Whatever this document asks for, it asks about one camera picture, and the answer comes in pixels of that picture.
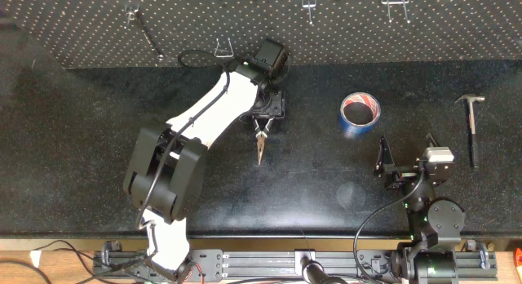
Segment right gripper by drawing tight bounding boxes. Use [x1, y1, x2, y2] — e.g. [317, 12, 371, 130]
[373, 132, 456, 191]

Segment hammer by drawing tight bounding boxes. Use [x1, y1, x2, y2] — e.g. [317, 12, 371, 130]
[454, 93, 486, 171]

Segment black pegboard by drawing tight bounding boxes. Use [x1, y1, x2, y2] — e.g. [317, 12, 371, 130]
[0, 0, 522, 69]

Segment thin black wire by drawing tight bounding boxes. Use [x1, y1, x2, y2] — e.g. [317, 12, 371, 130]
[32, 239, 99, 273]
[0, 259, 53, 284]

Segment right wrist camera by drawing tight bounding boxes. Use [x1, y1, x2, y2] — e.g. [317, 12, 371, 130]
[420, 146, 455, 165]

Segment needle-nose pliers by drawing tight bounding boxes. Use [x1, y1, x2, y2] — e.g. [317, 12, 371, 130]
[252, 117, 276, 167]

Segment mounting rail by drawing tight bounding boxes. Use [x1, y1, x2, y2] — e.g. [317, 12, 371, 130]
[92, 238, 499, 284]

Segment metal hook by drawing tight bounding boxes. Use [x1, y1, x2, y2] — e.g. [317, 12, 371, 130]
[124, 5, 139, 29]
[213, 37, 235, 59]
[301, 0, 318, 26]
[380, 0, 411, 24]

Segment wrench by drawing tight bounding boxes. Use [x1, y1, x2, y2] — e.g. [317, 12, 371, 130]
[130, 7, 166, 63]

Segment roll of blue tape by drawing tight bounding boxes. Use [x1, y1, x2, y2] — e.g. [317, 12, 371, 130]
[338, 91, 383, 135]

